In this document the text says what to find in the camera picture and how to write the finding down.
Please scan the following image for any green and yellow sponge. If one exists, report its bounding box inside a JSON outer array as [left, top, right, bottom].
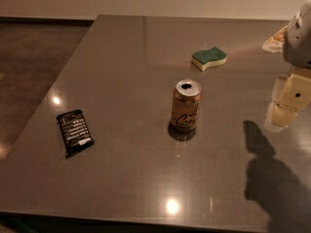
[[191, 47, 227, 71]]

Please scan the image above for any black snack wrapper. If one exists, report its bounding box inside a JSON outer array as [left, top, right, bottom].
[[56, 110, 94, 154]]

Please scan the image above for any crinkled snack bag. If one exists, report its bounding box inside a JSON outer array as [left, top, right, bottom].
[[262, 26, 287, 53]]

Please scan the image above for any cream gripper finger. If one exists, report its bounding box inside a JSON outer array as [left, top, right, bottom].
[[264, 69, 311, 133]]

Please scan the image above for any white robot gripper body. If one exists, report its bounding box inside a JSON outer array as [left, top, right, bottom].
[[283, 0, 311, 68]]

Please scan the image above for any orange soda can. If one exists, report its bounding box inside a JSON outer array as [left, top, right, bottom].
[[170, 79, 202, 132]]

